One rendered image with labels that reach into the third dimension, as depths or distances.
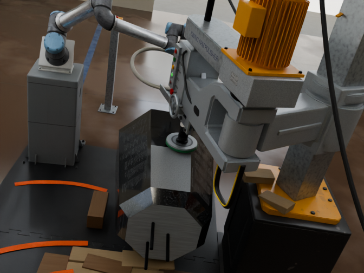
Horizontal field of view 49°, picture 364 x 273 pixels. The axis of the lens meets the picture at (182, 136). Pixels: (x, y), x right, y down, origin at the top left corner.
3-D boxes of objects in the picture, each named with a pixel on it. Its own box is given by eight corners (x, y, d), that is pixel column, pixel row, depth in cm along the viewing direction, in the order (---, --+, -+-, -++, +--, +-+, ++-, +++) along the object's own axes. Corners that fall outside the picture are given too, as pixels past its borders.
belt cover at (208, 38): (292, 115, 178) (305, 80, 169) (242, 115, 169) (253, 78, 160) (212, 41, 253) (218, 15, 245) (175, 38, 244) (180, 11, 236)
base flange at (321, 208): (319, 177, 283) (321, 172, 281) (341, 226, 241) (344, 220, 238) (252, 167, 280) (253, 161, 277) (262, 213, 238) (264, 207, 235)
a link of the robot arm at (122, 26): (95, 20, 262) (180, 51, 299) (97, 3, 265) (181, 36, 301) (89, 26, 271) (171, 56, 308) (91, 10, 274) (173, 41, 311)
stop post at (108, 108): (117, 106, 479) (127, 16, 425) (115, 114, 462) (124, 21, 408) (101, 104, 478) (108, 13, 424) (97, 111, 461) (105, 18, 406)
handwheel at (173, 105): (188, 123, 241) (193, 101, 234) (173, 123, 238) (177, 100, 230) (181, 111, 253) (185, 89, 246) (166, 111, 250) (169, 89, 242)
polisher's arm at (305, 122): (316, 114, 257) (329, 78, 245) (359, 142, 234) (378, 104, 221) (227, 130, 217) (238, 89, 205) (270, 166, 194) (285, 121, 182)
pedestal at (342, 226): (294, 245, 328) (327, 173, 291) (316, 316, 271) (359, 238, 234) (216, 233, 324) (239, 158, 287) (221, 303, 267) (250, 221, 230)
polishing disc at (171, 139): (196, 153, 264) (197, 151, 263) (165, 147, 263) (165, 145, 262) (196, 136, 282) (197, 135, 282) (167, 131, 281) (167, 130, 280)
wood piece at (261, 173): (268, 175, 267) (270, 169, 265) (272, 184, 259) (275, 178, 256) (239, 172, 263) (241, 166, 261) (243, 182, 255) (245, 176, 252)
